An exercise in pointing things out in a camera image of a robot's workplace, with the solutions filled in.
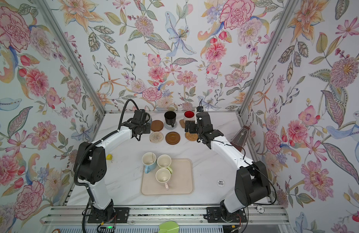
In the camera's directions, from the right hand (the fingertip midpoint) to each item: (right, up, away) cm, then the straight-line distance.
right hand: (192, 120), depth 87 cm
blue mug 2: (-24, -1, -7) cm, 25 cm away
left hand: (-28, -3, +9) cm, 29 cm away
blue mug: (-27, -25, +5) cm, 37 cm away
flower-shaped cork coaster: (-5, -2, +27) cm, 27 cm away
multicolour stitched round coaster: (-25, -11, +19) cm, 33 cm away
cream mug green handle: (-17, -25, 0) cm, 30 cm away
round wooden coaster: (-26, -3, +26) cm, 37 cm away
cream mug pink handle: (-17, -31, -5) cm, 36 cm away
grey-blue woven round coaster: (-15, -4, +21) cm, 26 cm away
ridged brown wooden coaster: (-13, -12, +16) cm, 24 cm away
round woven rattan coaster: (+1, -11, +19) cm, 22 cm away
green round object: (-13, -53, -16) cm, 57 cm away
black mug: (-15, +3, +20) cm, 25 cm away
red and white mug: (0, +6, +25) cm, 26 cm away
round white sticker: (+16, -36, -3) cm, 40 cm away
